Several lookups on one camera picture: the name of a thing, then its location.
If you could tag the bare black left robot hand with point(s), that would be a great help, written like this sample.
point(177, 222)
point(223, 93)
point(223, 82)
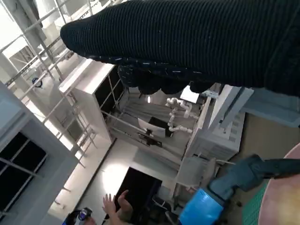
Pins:
point(201, 206)

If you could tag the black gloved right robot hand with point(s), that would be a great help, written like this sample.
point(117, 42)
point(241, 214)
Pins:
point(187, 39)

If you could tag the pink bowl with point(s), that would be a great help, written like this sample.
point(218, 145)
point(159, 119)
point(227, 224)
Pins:
point(283, 201)

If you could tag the white mesh cage box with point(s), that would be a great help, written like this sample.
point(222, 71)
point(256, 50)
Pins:
point(215, 140)
point(192, 171)

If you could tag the green cutting mat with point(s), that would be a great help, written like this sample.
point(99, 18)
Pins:
point(254, 206)

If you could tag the large black screen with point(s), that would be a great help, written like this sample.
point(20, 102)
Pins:
point(138, 187)

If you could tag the person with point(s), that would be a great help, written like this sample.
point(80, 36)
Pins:
point(122, 206)

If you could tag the small black monitor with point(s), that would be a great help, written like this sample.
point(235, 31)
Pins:
point(159, 123)

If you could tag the tall white cabinet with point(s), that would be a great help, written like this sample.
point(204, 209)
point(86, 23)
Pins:
point(89, 98)

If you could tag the VR headset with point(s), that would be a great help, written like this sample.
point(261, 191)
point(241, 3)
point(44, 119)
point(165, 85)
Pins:
point(84, 213)

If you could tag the blue black round device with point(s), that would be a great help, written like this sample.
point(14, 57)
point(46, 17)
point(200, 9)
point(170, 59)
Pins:
point(37, 83)

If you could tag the metal pipe scaffold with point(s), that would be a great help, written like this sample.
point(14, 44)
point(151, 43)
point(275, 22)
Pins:
point(21, 71)

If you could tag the dark framed window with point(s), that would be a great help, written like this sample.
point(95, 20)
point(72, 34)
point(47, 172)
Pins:
point(18, 168)

